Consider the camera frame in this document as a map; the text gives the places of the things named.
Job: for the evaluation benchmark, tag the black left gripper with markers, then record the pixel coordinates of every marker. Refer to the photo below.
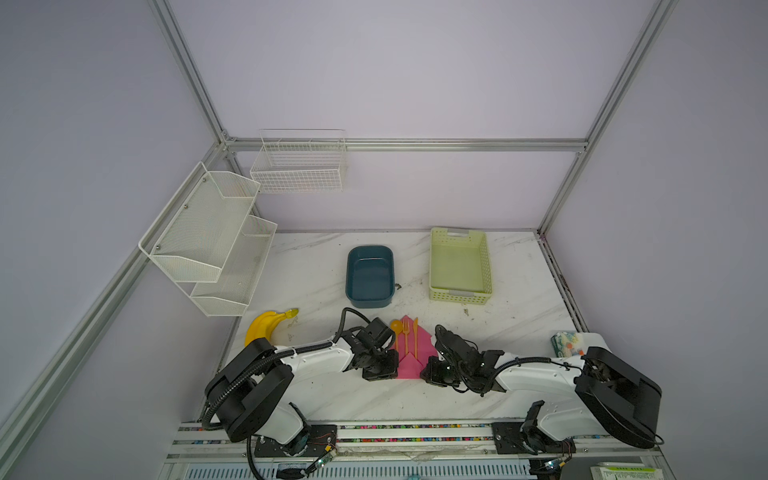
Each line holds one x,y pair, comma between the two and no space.
389,372

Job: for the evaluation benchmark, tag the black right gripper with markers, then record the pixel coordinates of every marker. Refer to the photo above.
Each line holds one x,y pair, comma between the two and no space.
431,376

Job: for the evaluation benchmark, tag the pink paper napkin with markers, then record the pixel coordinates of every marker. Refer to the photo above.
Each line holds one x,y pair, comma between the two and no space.
408,367

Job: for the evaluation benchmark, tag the orange plastic fork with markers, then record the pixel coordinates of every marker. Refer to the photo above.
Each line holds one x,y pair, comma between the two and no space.
406,327

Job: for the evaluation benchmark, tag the orange plastic knife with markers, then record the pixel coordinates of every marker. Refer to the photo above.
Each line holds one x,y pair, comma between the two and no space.
415,328

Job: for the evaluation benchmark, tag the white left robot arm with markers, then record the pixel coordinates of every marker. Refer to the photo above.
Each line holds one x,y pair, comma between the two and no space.
246,397

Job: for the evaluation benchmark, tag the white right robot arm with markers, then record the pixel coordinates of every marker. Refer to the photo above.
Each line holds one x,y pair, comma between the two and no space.
594,393

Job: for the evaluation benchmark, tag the dark teal plastic bin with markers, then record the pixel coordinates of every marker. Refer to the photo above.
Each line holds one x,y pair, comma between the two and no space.
370,276

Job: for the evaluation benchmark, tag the light green perforated basket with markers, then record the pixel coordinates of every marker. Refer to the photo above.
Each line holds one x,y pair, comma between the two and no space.
459,266

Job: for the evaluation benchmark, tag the colourful tissue pack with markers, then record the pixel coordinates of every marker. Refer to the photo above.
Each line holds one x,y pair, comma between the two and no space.
571,344

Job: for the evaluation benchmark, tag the yellow banana bunch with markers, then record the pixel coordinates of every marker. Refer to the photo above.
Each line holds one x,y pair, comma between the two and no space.
264,325

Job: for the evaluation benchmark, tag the white mesh lower shelf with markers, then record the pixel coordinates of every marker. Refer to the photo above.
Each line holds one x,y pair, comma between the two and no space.
231,295

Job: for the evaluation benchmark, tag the white mesh shelf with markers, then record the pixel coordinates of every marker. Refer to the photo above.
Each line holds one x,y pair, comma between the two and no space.
231,295
197,241

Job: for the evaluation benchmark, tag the white mesh upper shelf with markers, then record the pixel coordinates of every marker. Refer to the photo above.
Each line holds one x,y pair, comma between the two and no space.
197,241

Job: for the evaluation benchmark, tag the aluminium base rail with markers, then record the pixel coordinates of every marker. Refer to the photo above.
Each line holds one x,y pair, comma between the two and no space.
401,449

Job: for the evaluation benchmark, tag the white wire wall basket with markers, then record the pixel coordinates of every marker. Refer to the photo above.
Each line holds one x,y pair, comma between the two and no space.
301,161

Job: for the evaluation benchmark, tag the aluminium frame post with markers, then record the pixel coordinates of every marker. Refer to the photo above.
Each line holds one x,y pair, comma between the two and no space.
651,29

